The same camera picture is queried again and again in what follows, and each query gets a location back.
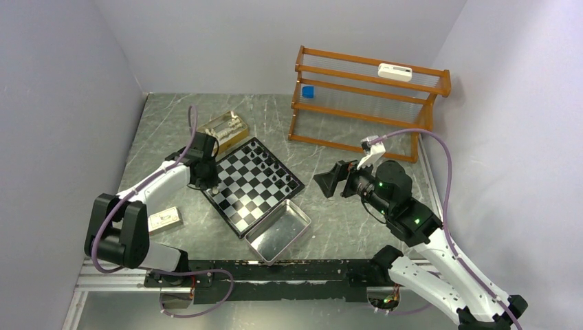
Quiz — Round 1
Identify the white rectangular device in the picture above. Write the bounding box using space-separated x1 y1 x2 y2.
377 63 413 83

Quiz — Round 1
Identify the black white chessboard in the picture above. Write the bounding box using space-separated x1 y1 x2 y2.
202 137 305 239

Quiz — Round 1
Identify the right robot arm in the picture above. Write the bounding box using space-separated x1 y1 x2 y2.
313 160 528 329

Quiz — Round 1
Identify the small white card box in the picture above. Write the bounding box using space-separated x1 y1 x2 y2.
148 207 184 235

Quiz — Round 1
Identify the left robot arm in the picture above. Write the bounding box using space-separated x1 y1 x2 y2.
84 132 219 286

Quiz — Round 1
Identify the orange wooden rack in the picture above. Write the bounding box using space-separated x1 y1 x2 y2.
287 46 452 163

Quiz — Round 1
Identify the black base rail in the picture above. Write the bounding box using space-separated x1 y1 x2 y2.
144 259 394 305

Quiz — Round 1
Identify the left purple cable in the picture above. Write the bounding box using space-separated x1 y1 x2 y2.
90 104 235 319

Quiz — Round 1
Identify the silver metal tin lid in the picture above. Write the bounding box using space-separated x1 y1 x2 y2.
244 199 311 266

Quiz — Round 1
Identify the blue cube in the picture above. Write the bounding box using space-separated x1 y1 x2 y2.
300 85 315 99

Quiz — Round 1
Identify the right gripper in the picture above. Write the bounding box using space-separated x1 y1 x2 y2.
313 153 393 217

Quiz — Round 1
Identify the gold tin of white pieces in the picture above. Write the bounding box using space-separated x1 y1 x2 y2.
197 111 250 155

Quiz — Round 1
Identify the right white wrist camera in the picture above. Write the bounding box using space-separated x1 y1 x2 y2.
357 135 386 170

